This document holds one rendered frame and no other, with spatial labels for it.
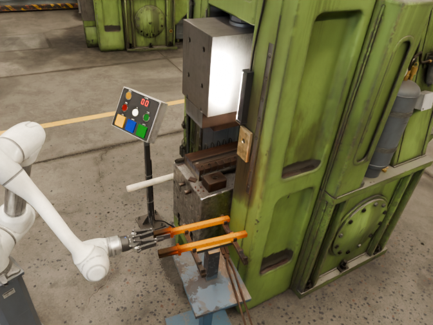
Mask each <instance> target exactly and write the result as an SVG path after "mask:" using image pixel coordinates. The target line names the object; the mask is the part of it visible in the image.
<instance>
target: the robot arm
mask: <svg viewBox="0 0 433 325"><path fill-rule="evenodd" d="M45 138H46V134H45V131H44V129H43V127H42V126H41V125H40V124H37V123H35V122H30V121H28V122H23V123H19V124H17V125H15V126H13V127H11V128H10V129H8V130H7V131H6V132H4V133H3V134H2V135H1V136H0V184H1V185H2V186H4V187H5V201H4V204H3V205H2V206H1V207H0V284H2V285H3V286H4V287H6V286H7V285H9V283H8V281H7V279H9V278H10V277H12V276H13V275H16V274H18V273H20V272H21V270H20V268H18V267H17V266H16V265H15V264H14V263H13V262H12V261H11V259H10V258H9V256H10V254H11V251H12V249H13V247H14V246H15V245H16V244H17V243H18V242H19V241H20V240H21V239H22V238H23V237H24V236H25V234H26V233H27V232H28V230H29V229H30V228H31V227H32V225H33V224H34V221H35V210H36V211H37V212H38V213H39V215H40V216H41V217H42V218H43V219H44V221H45V222H46V223H47V225H49V227H50V228H51V229H52V231H53V232H54V233H55V234H56V236H57V237H58V238H59V239H60V241H61V242H62V243H63V244H64V245H65V246H66V248H67V249H68V250H69V251H70V252H71V254H72V259H73V262H74V264H75V265H76V266H77V267H78V269H79V271H80V272H81V273H82V274H83V276H84V278H85V279H87V280H88V281H91V282H98V281H100V280H101V279H103V278H104V277H105V275H107V273H108V270H109V266H110V264H109V258H108V257H112V256H115V255H120V254H121V252H125V251H130V250H131V249H133V250H134V249H136V251H137V253H139V252H141V251H142V250H146V249H148V248H152V247H154V246H156V245H157V243H158V242H160V241H163V240H165V239H170V238H171V234H170V233H167V234H164V235H159V236H156V238H153V239H144V238H146V237H150V236H152V235H153V231H155V230H154V229H152V228H146V229H141V230H132V233H131V234H130V235H123V236H120V237H118V236H117V235H116V236H113V237H107V238H98V239H91V240H88V241H84V242H82V241H80V240H79V239H78V238H77V237H76V236H75V235H74V234H73V232H72V231H71V230H70V229H69V227H68V226H67V224H66V223H65V222H64V221H63V219H62V218H61V216H60V215H59V214H58V213H57V211H56V209H55V208H54V207H53V206H52V204H51V203H50V202H49V200H48V199H47V198H46V197H45V196H44V195H43V193H42V192H41V191H40V190H39V189H38V187H36V185H35V184H34V182H33V181H32V180H31V178H30V173H31V167H32V163H34V162H35V160H36V158H37V156H38V154H39V152H40V150H41V148H42V145H43V144H44V141H45ZM26 202H28V203H29V204H31V205H32V206H33V207H34V208H35V210H34V209H33V208H32V207H31V206H30V205H29V204H27V203H26ZM140 242H141V243H140Z"/></svg>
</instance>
